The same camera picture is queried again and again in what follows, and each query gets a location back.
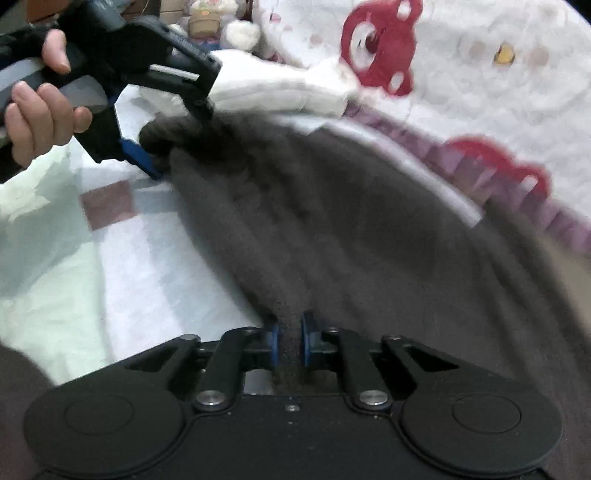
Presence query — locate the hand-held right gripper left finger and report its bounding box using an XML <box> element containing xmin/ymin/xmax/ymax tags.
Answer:
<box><xmin>124</xmin><ymin>315</ymin><xmax>281</xmax><ymax>413</ymax></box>

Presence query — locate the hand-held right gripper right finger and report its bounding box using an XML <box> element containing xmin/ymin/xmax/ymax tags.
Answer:
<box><xmin>300</xmin><ymin>311</ymin><xmax>460</xmax><ymax>413</ymax></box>

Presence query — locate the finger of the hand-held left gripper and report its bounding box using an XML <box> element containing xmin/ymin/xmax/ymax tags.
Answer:
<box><xmin>150</xmin><ymin>65</ymin><xmax>217</xmax><ymax>123</ymax></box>
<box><xmin>74</xmin><ymin>85</ymin><xmax>164</xmax><ymax>182</ymax></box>

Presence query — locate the dark grey knitted sweater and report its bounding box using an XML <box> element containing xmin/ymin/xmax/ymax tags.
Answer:
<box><xmin>0</xmin><ymin>112</ymin><xmax>591</xmax><ymax>480</ymax></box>

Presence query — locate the person's left hand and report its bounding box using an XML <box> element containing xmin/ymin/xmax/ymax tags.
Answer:
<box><xmin>4</xmin><ymin>28</ymin><xmax>94</xmax><ymax>169</ymax></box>

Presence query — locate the white folded garment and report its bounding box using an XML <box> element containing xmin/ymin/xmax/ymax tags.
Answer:
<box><xmin>115</xmin><ymin>48</ymin><xmax>360</xmax><ymax>139</ymax></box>

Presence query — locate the plush rabbit toy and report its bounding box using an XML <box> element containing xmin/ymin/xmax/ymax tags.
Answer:
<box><xmin>185</xmin><ymin>0</ymin><xmax>264</xmax><ymax>52</ymax></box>

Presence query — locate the checkered bed sheet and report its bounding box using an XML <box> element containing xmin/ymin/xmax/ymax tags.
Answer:
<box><xmin>0</xmin><ymin>134</ymin><xmax>266</xmax><ymax>386</ymax></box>

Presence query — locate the white blanket with red bears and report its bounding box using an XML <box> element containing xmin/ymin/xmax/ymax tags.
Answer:
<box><xmin>252</xmin><ymin>0</ymin><xmax>591</xmax><ymax>259</ymax></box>

